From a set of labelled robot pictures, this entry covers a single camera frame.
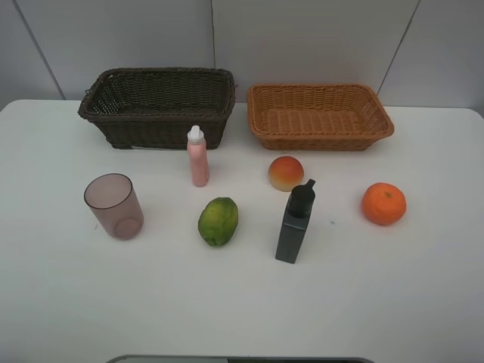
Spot red yellow peach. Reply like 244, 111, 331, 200
268, 156, 304, 192

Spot green lime fruit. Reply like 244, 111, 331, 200
197, 197, 238, 247

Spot black rectangular bottle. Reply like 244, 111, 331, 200
275, 179, 315, 264

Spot translucent pink plastic cup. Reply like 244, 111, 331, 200
83, 173, 144, 240

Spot orange mandarin fruit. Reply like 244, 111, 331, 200
361, 182, 407, 226

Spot pink bottle white cap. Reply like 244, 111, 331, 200
187, 125, 209, 188

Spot light orange wicker basket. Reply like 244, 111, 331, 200
247, 84, 394, 151

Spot dark brown wicker basket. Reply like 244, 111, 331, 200
78, 67, 236, 150

